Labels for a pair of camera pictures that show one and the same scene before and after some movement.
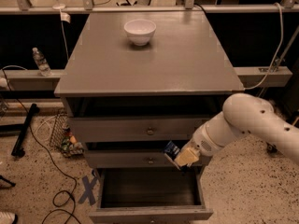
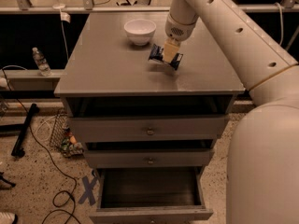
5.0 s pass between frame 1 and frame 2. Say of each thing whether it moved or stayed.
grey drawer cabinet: stayed
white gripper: moved
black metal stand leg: stayed
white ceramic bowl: stayed
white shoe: stayed
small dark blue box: moved
